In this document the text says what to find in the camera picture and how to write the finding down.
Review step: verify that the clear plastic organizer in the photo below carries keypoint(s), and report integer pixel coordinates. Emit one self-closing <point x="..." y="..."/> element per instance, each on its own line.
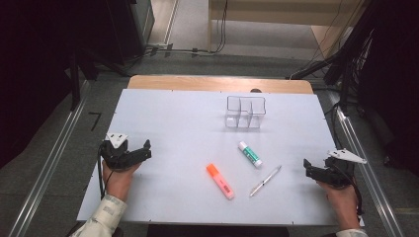
<point x="245" y="113"/>

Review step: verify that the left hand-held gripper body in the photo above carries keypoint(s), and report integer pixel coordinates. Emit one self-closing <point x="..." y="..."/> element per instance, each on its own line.
<point x="115" y="154"/>

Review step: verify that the person's left hand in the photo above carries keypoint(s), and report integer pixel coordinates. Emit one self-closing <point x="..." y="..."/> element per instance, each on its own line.
<point x="118" y="182"/>

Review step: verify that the person's right hand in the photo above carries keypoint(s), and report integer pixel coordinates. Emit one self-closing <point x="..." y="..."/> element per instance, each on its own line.
<point x="342" y="204"/>

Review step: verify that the metal floor rail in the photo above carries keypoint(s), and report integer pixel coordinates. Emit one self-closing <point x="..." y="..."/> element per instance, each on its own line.
<point x="365" y="177"/>
<point x="49" y="164"/>

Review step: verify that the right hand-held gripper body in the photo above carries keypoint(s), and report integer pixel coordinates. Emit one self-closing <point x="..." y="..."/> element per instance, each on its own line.
<point x="341" y="171"/>

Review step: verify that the light wooden furniture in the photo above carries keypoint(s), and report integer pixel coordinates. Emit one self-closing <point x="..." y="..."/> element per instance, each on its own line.
<point x="280" y="13"/>

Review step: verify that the green white glue stick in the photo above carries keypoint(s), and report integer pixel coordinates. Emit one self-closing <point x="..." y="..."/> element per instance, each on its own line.
<point x="251" y="155"/>

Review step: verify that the dark cabinet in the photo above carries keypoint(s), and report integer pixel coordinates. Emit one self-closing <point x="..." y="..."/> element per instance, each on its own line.
<point x="131" y="26"/>

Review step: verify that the orange highlighter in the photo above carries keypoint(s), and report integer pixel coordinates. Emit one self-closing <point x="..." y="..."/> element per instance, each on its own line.
<point x="220" y="180"/>

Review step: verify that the white ballpoint pen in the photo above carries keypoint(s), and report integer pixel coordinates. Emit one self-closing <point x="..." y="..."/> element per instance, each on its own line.
<point x="265" y="181"/>

